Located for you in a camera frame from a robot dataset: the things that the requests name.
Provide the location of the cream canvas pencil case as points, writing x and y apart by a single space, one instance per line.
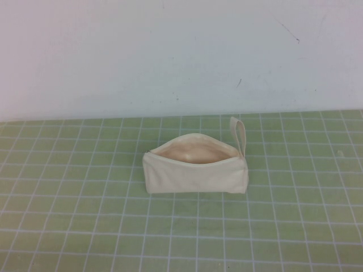
193 178

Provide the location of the green grid cutting mat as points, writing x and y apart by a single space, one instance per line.
85 212

